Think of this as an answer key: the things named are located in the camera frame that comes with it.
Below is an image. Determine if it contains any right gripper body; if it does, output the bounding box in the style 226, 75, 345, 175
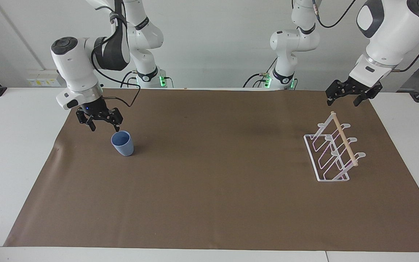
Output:
84, 96, 110, 119

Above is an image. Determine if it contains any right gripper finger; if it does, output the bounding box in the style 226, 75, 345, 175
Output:
97, 108, 124, 132
75, 109, 97, 132

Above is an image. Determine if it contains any white wire cup holder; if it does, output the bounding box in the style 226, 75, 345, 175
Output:
303, 111, 367, 182

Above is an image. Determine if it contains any black cable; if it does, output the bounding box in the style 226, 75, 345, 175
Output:
314, 0, 358, 29
120, 70, 139, 88
91, 36, 141, 108
392, 30, 419, 73
242, 57, 279, 88

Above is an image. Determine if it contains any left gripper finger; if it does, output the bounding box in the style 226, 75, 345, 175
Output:
325, 79, 354, 107
353, 89, 382, 107

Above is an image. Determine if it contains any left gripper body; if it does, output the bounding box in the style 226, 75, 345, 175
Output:
346, 76, 383, 96

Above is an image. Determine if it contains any blue cup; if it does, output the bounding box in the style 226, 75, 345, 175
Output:
111, 131, 135, 157

